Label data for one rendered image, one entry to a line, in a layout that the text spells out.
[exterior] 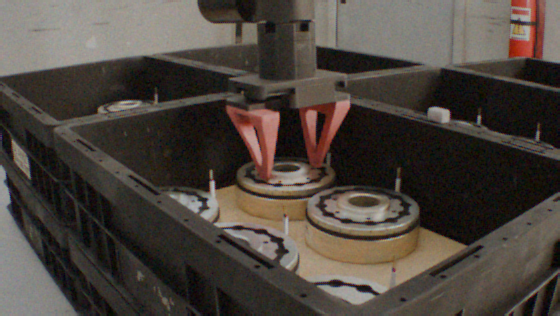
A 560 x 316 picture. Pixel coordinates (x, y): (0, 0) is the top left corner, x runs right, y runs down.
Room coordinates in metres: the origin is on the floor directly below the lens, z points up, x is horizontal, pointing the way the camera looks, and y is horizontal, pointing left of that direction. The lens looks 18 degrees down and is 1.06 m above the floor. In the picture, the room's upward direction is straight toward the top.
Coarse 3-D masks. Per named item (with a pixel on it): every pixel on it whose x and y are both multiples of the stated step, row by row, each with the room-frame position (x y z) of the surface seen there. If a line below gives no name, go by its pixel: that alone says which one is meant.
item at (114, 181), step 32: (224, 96) 0.61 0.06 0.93; (64, 128) 0.48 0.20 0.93; (448, 128) 0.48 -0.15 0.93; (64, 160) 0.46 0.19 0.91; (96, 160) 0.39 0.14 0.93; (544, 160) 0.40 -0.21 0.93; (128, 192) 0.34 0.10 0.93; (160, 192) 0.33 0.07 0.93; (160, 224) 0.30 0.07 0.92; (192, 224) 0.28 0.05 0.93; (512, 224) 0.27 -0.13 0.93; (544, 224) 0.28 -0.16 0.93; (192, 256) 0.27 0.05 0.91; (224, 256) 0.25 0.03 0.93; (256, 256) 0.25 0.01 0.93; (480, 256) 0.24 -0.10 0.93; (512, 256) 0.26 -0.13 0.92; (224, 288) 0.25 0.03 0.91; (256, 288) 0.23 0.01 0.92; (288, 288) 0.21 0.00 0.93; (320, 288) 0.21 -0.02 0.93; (416, 288) 0.21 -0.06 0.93; (448, 288) 0.22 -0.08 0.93; (480, 288) 0.24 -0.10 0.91
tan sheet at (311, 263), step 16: (208, 192) 0.58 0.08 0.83; (224, 192) 0.58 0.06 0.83; (224, 208) 0.54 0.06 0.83; (256, 224) 0.50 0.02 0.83; (272, 224) 0.50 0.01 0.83; (288, 224) 0.50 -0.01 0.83; (304, 224) 0.50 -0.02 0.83; (304, 240) 0.46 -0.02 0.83; (432, 240) 0.46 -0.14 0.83; (448, 240) 0.46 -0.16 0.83; (304, 256) 0.43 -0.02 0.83; (320, 256) 0.43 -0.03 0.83; (416, 256) 0.43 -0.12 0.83; (432, 256) 0.43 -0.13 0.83; (448, 256) 0.43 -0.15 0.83; (304, 272) 0.40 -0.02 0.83; (320, 272) 0.40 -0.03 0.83; (336, 272) 0.40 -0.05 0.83; (352, 272) 0.40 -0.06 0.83; (368, 272) 0.40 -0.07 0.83; (384, 272) 0.40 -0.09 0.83; (400, 272) 0.40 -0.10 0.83; (416, 272) 0.40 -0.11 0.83
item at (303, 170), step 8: (288, 160) 0.58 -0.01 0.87; (272, 168) 0.56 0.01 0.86; (280, 168) 0.57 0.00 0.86; (288, 168) 0.57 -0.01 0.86; (296, 168) 0.57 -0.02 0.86; (304, 168) 0.55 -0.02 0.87; (272, 176) 0.54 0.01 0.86; (280, 176) 0.53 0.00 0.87; (288, 176) 0.53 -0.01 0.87; (296, 176) 0.54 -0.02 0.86; (304, 176) 0.54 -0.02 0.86
